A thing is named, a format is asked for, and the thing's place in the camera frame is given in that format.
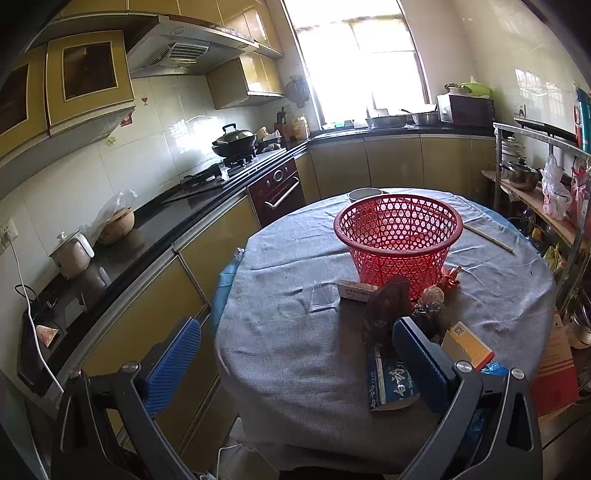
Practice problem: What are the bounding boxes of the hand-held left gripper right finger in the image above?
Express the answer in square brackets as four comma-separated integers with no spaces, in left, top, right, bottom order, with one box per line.
[392,316,544,480]

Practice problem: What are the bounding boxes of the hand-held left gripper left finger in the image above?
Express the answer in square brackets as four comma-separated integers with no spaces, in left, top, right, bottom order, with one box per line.
[50,316,204,480]

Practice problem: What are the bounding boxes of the blue and white carton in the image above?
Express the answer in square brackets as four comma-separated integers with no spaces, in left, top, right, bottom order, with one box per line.
[367,346,421,412]

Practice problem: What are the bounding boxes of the dark crinkled plastic wrapper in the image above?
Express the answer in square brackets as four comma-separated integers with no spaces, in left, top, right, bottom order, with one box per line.
[411,301,448,340]

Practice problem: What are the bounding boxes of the orange and white carton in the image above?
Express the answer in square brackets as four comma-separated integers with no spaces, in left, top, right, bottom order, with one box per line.
[440,320,496,370]

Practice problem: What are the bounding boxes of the dark red wrapper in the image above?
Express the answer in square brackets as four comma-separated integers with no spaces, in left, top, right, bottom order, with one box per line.
[361,275,413,352]

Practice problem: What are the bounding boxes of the orange wrapper bundle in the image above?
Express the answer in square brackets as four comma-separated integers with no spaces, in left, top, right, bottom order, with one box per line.
[438,266,464,292]

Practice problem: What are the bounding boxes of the small white carton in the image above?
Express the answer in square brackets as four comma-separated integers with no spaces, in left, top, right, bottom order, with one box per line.
[335,278,380,303]

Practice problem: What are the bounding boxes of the red plastic mesh basket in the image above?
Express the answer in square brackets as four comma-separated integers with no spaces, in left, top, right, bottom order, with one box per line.
[333,194,464,302]

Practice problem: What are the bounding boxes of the clear plastic bag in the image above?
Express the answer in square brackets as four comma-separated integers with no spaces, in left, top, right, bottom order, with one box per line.
[295,280,345,313]

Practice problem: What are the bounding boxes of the grey tablecloth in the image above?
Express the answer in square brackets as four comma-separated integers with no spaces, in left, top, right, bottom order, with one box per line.
[215,187,557,457]

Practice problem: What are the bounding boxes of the red cardboard box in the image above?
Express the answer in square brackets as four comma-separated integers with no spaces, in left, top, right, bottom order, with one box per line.
[531,311,580,416]

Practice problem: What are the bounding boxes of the black induction cooker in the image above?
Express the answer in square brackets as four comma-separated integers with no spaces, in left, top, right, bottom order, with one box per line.
[17,295,70,398]

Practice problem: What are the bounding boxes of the white slow cooker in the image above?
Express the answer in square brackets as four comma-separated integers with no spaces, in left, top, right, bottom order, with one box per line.
[49,231,95,280]

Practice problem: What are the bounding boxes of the brown round bowl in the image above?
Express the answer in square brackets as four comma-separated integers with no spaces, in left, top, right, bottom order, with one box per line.
[98,208,136,246]

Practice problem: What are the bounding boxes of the long pale wooden stick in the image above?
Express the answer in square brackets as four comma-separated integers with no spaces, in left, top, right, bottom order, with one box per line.
[463,223,515,254]

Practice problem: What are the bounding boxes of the black kitchen countertop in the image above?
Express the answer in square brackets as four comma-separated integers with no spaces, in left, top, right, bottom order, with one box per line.
[18,124,497,398]

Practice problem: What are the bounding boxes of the crinkled transparent bag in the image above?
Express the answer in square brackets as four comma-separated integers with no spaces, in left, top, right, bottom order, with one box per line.
[88,188,139,241]

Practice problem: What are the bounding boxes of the yellow packet bag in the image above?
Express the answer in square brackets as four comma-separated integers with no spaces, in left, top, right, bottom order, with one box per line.
[542,244,566,273]

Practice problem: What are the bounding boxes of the black gas stove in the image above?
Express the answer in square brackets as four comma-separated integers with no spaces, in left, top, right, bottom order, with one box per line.
[180,152,259,188]

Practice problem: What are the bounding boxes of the dark red built-in oven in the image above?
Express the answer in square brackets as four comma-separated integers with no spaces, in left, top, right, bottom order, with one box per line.
[247,157,306,228]

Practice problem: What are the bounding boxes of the steel pot with lid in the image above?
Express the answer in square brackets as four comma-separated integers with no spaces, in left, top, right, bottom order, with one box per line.
[505,158,541,191]

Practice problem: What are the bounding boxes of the white printed plastic bag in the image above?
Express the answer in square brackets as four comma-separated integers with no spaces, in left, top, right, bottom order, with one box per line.
[540,154,573,220]

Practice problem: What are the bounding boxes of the black wok with lid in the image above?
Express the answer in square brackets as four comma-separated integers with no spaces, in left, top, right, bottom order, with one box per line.
[211,124,258,159]

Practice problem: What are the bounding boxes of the red plastic bag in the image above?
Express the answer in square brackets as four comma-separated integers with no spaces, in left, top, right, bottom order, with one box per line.
[570,159,591,227]

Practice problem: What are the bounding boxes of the wide metal basin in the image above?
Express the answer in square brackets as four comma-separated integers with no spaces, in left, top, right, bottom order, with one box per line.
[365,114,411,129]

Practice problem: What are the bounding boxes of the black microwave oven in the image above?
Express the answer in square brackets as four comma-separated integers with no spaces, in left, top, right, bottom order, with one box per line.
[436,93,497,127]

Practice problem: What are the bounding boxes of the metal storage rack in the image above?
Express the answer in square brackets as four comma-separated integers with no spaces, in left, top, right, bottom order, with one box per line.
[492,122,591,352]

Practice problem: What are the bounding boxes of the black flat pan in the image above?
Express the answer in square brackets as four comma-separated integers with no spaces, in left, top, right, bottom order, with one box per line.
[514,117,578,141]

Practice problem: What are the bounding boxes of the blue hanging bag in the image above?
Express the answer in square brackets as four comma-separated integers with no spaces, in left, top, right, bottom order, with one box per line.
[573,85,591,153]

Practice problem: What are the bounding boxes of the kitchen window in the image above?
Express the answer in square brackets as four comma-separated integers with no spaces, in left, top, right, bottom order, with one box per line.
[283,0,432,132]

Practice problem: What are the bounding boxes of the steel range hood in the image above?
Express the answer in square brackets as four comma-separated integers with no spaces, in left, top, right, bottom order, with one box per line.
[126,14,259,79]

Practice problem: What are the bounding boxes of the yellow upper cabinets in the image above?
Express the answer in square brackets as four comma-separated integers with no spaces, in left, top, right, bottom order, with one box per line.
[60,0,284,58]

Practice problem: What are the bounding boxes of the white power cable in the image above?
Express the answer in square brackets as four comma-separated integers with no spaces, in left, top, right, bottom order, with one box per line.
[7,235,65,393]

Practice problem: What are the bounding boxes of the white wall socket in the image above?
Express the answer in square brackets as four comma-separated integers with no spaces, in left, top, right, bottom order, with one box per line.
[0,219,19,252]

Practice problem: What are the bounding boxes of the small yellow wall cabinet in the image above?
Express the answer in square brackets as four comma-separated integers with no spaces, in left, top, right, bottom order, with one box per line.
[205,55,284,110]

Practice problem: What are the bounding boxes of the glass-door wall cabinet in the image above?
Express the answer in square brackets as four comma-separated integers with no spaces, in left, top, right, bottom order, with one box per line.
[0,30,137,160]

